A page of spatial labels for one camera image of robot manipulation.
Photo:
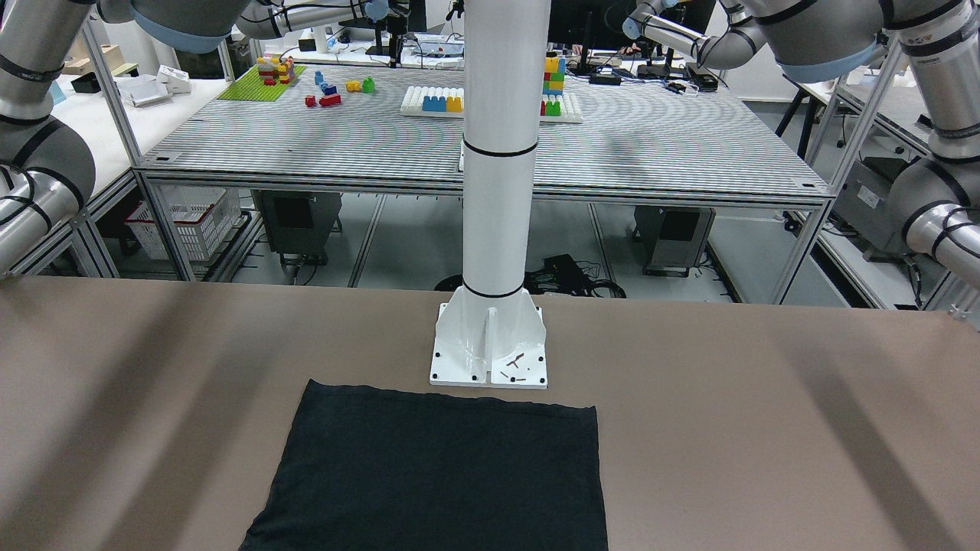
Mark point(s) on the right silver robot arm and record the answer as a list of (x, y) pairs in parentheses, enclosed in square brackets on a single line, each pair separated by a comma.
[(48, 171)]

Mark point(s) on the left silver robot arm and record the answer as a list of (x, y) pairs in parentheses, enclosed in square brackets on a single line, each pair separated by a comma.
[(933, 204)]

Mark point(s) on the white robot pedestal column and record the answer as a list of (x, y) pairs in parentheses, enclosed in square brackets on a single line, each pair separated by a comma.
[(490, 333)]

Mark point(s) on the white plastic basket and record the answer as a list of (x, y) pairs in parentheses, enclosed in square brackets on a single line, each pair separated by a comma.
[(203, 216)]

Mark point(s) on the aluminium frame striped table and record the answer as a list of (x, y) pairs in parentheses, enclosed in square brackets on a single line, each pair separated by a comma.
[(637, 143)]

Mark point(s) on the white brick tray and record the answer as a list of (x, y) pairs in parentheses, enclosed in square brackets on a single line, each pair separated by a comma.
[(448, 102)]

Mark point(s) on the black graphic t-shirt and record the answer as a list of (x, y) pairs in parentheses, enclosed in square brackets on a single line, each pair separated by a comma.
[(369, 469)]

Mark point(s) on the green lego baseplate with bricks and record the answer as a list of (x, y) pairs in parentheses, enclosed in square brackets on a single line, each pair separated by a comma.
[(267, 81)]

